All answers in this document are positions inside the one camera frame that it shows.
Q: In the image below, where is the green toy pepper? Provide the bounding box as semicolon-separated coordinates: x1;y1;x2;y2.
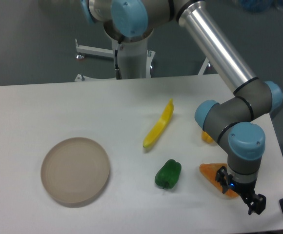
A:
155;159;182;189

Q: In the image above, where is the yellow toy pepper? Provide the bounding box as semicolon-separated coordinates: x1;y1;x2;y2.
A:
201;131;214;144

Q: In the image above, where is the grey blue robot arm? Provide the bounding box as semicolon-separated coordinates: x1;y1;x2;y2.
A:
81;0;283;214

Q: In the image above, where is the yellow toy banana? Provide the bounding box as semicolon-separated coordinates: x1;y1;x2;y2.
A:
142;98;174;149

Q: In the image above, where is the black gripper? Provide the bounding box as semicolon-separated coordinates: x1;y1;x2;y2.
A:
215;166;266;215

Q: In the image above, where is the orange toy bread triangle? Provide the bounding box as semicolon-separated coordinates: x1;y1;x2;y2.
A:
199;163;239;198

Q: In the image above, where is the blue bag in background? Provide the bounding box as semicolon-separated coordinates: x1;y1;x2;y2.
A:
234;0;283;14

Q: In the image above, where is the beige round plate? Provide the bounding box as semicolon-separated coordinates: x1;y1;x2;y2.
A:
40;137;110;207

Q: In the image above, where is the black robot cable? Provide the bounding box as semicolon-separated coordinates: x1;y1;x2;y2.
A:
114;35;125;80

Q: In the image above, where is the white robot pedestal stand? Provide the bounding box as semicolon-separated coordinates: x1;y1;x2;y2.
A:
73;23;156;82

